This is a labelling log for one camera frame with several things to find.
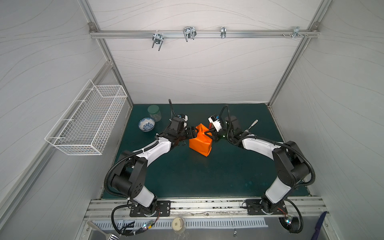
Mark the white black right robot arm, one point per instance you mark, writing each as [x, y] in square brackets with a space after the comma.
[292, 167]

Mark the aluminium cross rail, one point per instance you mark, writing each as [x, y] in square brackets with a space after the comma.
[201, 34]

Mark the white wire basket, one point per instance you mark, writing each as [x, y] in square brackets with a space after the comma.
[86, 125]

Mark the metal bracket clamp right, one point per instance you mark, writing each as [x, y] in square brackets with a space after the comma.
[296, 33]

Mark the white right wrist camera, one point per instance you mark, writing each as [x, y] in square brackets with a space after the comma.
[216, 123]

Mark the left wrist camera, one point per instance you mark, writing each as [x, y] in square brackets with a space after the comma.
[179, 122]

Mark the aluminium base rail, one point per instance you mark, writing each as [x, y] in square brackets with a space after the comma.
[207, 207]

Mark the metal ring clamp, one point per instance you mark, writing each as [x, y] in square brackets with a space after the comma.
[223, 32]

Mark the blue white ceramic bowl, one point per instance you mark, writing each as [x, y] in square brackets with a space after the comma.
[146, 124]

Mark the orange wrapping paper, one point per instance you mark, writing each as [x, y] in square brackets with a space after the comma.
[203, 142]

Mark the metal u-bolt clamp middle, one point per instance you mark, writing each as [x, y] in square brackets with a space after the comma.
[189, 33]

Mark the green lidded glass jar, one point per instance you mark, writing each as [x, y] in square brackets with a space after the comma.
[154, 112]

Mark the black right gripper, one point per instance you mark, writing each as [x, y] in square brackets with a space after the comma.
[216, 134]

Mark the metal u-bolt clamp left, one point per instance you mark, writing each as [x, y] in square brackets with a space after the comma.
[157, 39]

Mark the round white puck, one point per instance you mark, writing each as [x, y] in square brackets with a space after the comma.
[178, 225]

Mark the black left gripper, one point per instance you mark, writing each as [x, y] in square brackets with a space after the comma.
[191, 133]

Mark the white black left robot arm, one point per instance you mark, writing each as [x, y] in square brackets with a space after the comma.
[126, 178]

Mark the fork with white handle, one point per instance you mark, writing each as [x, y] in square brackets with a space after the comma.
[252, 125]

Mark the blue handled tool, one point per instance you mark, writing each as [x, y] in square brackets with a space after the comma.
[319, 225]

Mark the metal u-bolt clamp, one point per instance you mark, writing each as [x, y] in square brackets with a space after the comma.
[157, 39]
[189, 33]

